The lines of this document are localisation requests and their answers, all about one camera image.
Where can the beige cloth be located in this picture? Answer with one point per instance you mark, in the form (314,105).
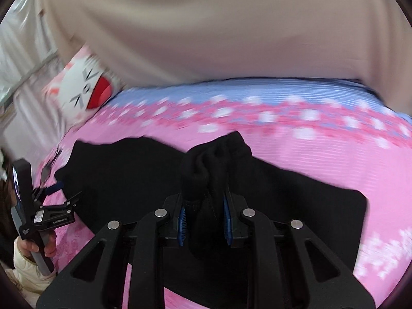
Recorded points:
(209,22)

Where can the cartoon face pillow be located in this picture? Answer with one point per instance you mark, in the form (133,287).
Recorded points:
(80,87)

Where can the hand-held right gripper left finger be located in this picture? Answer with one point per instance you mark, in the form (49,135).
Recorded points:
(182,227)

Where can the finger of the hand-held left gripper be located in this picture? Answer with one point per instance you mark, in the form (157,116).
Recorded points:
(64,205)
(53,187)

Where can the black pants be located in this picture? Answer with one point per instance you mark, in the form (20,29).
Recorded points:
(128,173)

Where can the white sheer curtain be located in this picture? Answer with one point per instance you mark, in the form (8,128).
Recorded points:
(29,70)

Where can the person's left hand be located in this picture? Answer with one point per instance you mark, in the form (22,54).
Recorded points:
(51,244)

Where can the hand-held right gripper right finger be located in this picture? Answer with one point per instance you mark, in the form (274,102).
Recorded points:
(227,222)

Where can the pink floral blanket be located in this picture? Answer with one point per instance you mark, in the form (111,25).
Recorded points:
(305,154)

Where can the person's left forearm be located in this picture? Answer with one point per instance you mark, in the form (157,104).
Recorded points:
(25,276)

